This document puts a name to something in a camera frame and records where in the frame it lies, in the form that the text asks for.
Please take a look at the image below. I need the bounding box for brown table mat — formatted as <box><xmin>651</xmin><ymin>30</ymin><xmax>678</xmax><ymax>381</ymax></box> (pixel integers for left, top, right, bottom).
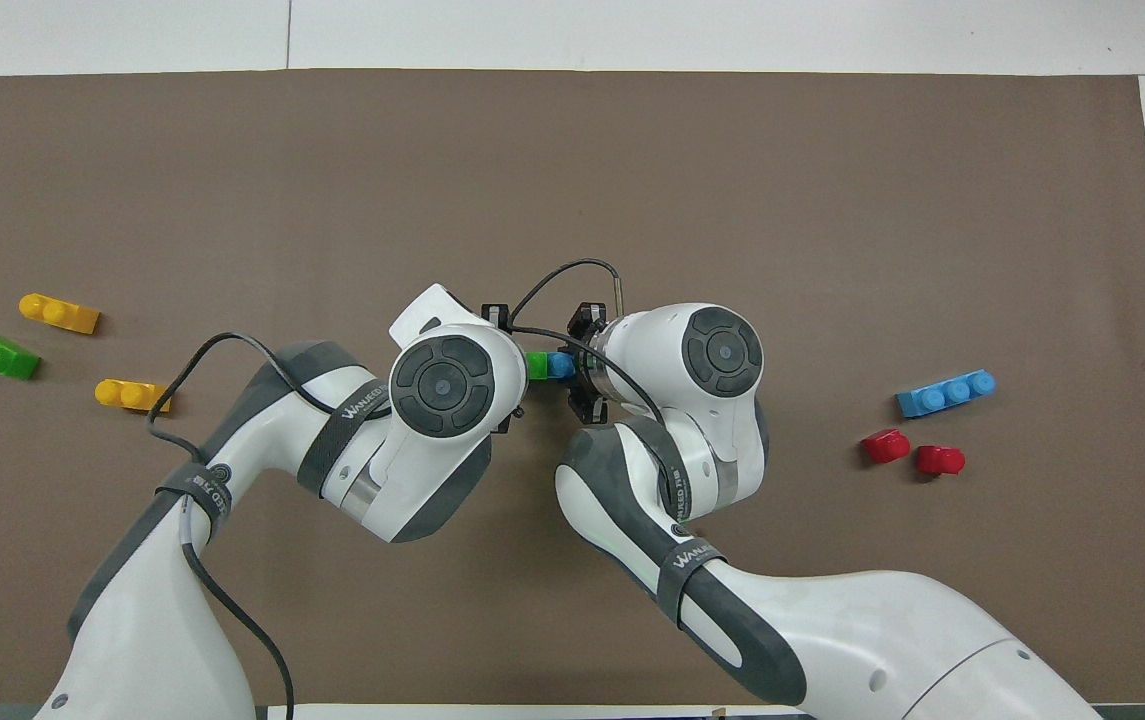
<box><xmin>0</xmin><ymin>68</ymin><xmax>1145</xmax><ymax>707</ymax></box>

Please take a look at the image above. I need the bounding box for yellow two-stud toy brick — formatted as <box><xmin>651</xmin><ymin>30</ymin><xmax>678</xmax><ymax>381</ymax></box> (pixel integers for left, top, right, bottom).
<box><xmin>95</xmin><ymin>378</ymin><xmax>175</xmax><ymax>414</ymax></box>
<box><xmin>18</xmin><ymin>292</ymin><xmax>102</xmax><ymax>336</ymax></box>

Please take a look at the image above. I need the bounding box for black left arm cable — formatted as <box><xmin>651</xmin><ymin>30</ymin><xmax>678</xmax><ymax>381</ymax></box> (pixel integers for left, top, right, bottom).
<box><xmin>146</xmin><ymin>332</ymin><xmax>403</xmax><ymax>720</ymax></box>

